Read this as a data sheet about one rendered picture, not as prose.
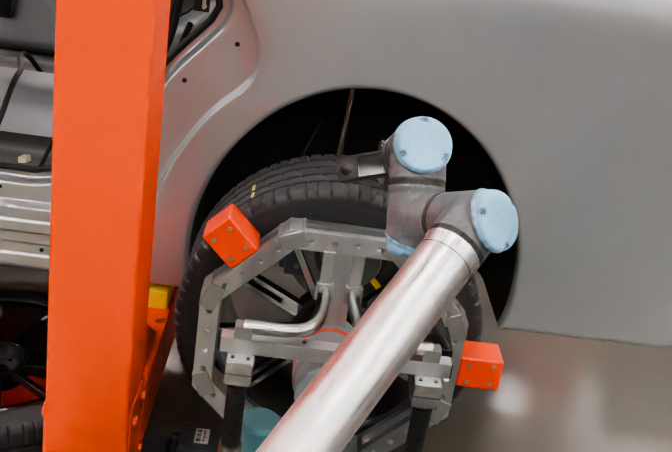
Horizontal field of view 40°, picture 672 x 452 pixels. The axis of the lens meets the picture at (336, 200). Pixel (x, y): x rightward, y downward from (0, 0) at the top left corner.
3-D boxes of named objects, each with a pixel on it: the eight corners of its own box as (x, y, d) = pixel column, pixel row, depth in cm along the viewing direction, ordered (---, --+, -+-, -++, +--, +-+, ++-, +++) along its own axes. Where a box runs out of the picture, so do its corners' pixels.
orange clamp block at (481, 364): (450, 366, 196) (491, 371, 196) (455, 387, 189) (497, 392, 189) (457, 338, 193) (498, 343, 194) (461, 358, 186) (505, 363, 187)
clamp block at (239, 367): (255, 361, 172) (258, 336, 170) (250, 388, 163) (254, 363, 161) (228, 357, 171) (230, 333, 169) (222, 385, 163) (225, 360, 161)
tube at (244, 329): (331, 299, 182) (339, 251, 178) (331, 351, 164) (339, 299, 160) (243, 288, 181) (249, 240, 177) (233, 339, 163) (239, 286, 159)
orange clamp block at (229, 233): (261, 234, 184) (233, 201, 181) (258, 251, 177) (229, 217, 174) (234, 253, 186) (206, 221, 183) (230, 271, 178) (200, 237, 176)
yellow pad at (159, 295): (175, 284, 240) (177, 267, 238) (166, 310, 227) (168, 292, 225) (122, 277, 239) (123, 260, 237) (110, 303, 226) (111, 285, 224)
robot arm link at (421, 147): (393, 174, 139) (396, 110, 140) (381, 183, 151) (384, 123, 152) (454, 178, 140) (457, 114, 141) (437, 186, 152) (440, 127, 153)
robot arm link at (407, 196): (419, 257, 136) (423, 174, 137) (371, 256, 145) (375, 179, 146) (465, 261, 141) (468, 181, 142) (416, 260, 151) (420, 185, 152)
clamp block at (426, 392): (433, 382, 173) (438, 359, 171) (437, 411, 165) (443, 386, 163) (406, 379, 173) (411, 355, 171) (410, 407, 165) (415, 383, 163)
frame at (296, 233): (432, 459, 204) (481, 240, 183) (435, 478, 198) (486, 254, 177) (188, 430, 201) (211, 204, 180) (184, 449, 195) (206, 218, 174)
